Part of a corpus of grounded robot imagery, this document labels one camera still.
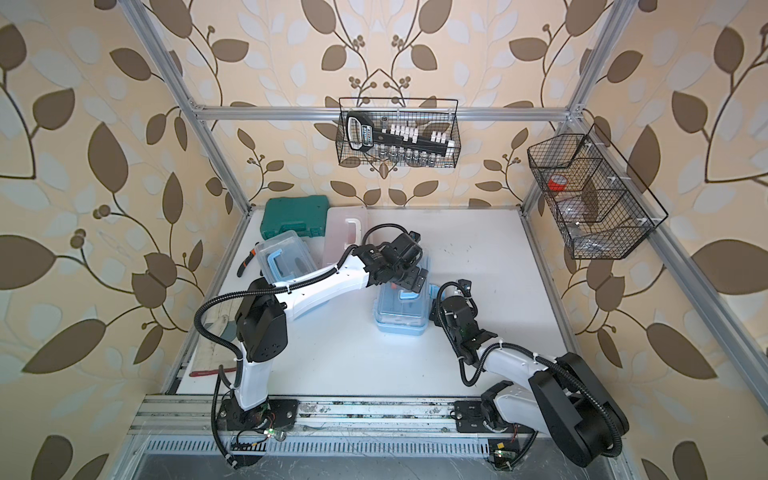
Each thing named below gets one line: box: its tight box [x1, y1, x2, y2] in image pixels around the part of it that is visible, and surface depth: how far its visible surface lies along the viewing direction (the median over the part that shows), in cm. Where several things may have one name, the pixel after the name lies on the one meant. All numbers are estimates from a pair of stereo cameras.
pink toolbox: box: [324, 206, 368, 267], surface depth 101 cm
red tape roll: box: [548, 175, 567, 192], surface depth 84 cm
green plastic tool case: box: [260, 195, 329, 240], surface depth 114 cm
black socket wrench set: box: [346, 111, 455, 165], surface depth 86 cm
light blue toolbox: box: [374, 253, 440, 336], surface depth 85 cm
